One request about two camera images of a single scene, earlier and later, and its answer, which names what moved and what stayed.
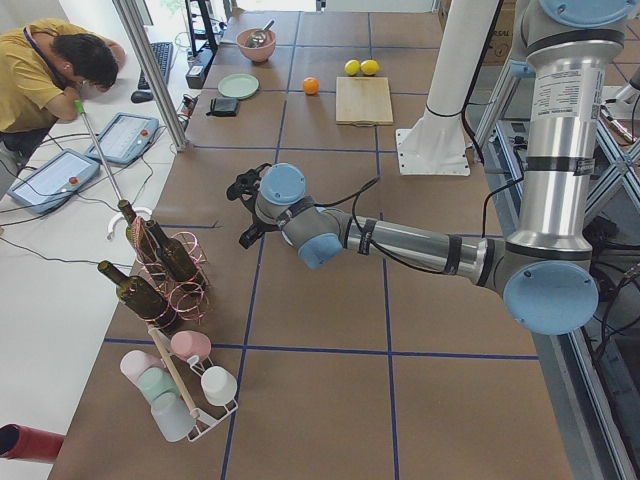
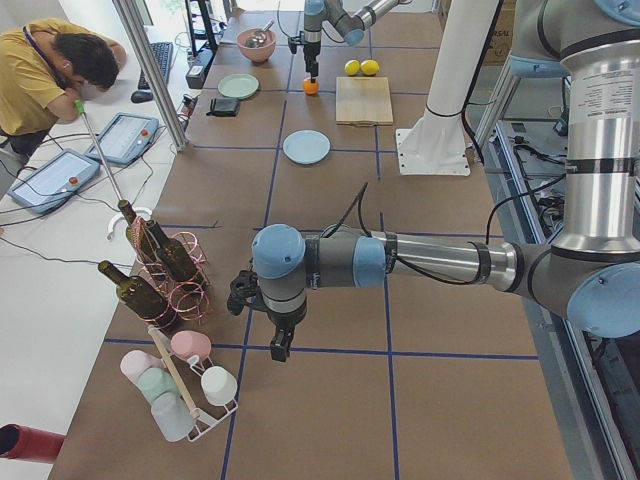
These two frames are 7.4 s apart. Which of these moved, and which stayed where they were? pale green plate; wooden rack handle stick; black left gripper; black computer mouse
Moved: black left gripper
Stayed: black computer mouse; wooden rack handle stick; pale green plate
